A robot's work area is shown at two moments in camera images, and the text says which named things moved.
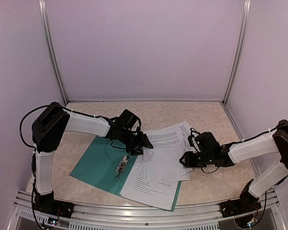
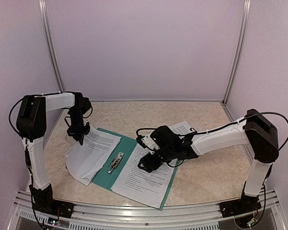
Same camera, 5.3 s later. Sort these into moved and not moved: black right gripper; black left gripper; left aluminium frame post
Moved: black right gripper; black left gripper
Not moved: left aluminium frame post
